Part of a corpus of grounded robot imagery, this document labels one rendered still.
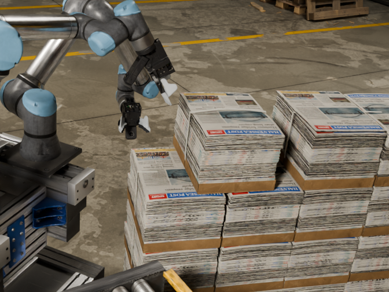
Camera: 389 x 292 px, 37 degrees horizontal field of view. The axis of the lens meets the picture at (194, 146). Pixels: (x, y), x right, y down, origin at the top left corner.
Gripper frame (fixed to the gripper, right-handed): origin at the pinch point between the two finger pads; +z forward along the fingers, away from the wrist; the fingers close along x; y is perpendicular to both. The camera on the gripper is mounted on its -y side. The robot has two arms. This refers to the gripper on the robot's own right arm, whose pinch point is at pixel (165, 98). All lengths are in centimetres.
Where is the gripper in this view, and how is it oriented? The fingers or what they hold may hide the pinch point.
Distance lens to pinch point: 197.9
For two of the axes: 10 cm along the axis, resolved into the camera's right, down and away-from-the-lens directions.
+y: 8.9, -4.7, 0.1
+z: 3.9, 7.5, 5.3
